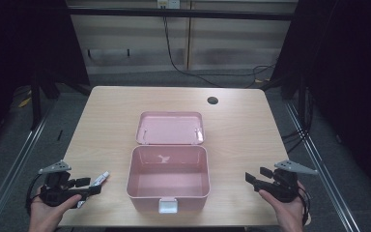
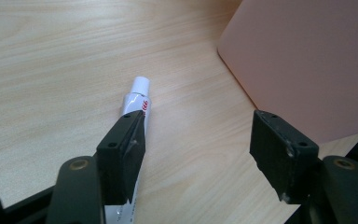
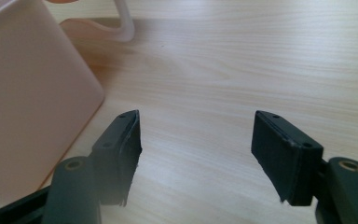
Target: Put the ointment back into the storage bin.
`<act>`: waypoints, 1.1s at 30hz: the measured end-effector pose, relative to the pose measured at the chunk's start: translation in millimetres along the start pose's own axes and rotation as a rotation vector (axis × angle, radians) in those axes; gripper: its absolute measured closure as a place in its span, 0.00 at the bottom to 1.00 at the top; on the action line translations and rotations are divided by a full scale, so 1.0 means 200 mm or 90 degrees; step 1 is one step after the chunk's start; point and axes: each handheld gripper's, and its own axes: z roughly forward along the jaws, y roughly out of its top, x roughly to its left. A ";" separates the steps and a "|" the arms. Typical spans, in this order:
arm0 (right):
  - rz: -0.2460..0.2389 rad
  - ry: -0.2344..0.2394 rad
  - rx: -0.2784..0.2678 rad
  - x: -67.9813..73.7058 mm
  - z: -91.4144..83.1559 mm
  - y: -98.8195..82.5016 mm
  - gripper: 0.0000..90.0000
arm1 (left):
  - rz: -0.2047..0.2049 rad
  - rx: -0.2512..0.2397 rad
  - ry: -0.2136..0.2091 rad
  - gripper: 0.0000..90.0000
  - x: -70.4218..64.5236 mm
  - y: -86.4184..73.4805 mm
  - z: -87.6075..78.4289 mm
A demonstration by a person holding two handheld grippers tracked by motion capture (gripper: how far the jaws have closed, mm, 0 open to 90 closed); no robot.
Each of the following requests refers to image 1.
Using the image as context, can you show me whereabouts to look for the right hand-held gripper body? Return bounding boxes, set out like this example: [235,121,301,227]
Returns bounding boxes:
[254,159,319,204]

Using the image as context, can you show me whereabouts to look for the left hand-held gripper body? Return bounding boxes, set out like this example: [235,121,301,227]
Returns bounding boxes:
[38,159,90,208]

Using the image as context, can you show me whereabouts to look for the white ointment tube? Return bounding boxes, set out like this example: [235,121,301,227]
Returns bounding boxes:
[76,170,110,209]

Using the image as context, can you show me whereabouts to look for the pink storage box with lid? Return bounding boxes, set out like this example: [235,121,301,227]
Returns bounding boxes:
[126,110,212,215]

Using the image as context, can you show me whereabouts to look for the person's left hand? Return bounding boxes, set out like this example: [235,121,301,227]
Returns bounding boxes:
[28,187,83,232]

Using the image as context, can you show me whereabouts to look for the person's right hand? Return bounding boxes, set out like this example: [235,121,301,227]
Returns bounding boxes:
[258,180,312,232]

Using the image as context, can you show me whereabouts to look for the black stand leg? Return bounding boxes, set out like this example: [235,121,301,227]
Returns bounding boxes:
[29,72,43,131]

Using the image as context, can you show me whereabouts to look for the yellow tape strip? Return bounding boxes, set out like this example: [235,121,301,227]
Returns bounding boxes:
[17,96,33,109]

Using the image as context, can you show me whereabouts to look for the black curtain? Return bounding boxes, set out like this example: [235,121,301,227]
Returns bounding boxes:
[269,0,371,207]
[0,0,91,159]

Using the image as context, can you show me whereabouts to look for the black horizontal bar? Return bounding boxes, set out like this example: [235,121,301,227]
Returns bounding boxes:
[69,7,296,22]

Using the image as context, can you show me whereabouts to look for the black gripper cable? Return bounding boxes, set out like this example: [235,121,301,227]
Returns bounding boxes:
[25,173,43,217]
[298,186,312,226]

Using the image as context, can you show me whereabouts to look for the metal floor rail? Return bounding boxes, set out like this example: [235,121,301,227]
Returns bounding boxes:
[284,100,363,232]
[0,107,54,232]

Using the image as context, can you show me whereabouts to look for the black floor cables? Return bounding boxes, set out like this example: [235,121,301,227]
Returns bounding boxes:
[281,86,315,155]

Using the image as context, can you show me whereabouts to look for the black wall cable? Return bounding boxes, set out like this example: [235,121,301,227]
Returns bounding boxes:
[162,14,276,89]

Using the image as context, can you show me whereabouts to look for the white wall socket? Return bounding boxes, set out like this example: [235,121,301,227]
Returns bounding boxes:
[157,0,182,10]

